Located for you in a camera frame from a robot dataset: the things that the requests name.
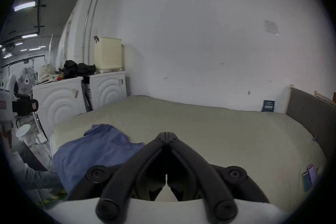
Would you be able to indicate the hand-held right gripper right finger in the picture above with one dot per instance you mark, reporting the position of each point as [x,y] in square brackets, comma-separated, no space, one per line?
[199,165]

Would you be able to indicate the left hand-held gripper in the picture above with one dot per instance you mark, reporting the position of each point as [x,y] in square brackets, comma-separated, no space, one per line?
[23,104]

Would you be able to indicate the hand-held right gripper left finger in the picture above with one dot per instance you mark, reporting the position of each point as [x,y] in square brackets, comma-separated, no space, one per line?
[136,165]

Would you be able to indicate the white standing fan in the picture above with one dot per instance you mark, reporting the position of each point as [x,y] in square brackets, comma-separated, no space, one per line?
[27,80]

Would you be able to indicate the white washing machine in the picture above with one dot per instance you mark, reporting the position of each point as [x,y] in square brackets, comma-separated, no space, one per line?
[57,104]
[109,91]

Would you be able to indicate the bed with beige sheet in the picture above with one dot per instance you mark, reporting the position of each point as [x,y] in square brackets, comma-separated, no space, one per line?
[223,133]

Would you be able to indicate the blue garment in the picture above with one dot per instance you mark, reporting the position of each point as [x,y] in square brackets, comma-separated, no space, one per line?
[94,149]

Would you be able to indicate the person's legs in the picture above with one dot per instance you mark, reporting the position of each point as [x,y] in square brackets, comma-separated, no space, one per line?
[42,178]

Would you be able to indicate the dark blue card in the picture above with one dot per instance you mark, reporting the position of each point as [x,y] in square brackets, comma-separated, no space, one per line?
[268,106]

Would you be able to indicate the grey padded headboard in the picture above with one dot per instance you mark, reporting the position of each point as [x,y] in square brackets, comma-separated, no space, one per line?
[312,115]

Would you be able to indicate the pale wooden frame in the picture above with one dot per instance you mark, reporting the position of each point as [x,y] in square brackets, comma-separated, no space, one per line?
[324,97]

